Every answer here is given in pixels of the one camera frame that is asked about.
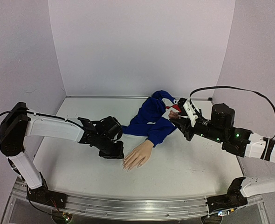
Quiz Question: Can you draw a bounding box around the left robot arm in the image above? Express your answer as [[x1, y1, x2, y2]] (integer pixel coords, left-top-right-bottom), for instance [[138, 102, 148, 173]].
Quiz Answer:
[[0, 102, 124, 209]]

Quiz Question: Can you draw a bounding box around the mannequin hand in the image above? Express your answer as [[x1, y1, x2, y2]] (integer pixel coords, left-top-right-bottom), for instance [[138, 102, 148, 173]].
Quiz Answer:
[[123, 140, 154, 171]]

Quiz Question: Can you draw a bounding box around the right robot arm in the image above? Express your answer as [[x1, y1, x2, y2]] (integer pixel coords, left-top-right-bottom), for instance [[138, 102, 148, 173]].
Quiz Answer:
[[170, 98, 275, 214]]

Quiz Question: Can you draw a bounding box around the blue red white jacket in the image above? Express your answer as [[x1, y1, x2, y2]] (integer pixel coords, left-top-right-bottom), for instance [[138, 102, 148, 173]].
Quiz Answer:
[[122, 90, 181, 147]]

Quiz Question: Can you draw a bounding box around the black right camera cable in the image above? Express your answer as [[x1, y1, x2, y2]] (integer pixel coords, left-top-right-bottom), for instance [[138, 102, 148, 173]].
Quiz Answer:
[[188, 85, 275, 140]]

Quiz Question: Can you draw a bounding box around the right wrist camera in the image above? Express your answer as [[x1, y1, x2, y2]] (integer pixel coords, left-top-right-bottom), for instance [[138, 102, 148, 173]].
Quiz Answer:
[[178, 98, 202, 127]]

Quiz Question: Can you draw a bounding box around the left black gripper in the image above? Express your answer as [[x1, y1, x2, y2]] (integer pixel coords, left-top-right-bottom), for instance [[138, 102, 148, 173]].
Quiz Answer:
[[96, 136, 125, 160]]

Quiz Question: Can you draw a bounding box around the aluminium table front rail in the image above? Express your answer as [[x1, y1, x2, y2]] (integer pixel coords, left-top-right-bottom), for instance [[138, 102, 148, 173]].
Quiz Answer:
[[1, 178, 268, 224]]

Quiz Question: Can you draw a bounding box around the pink nail polish bottle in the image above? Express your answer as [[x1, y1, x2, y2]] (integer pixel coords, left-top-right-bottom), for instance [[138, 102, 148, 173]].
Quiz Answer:
[[168, 111, 180, 119]]

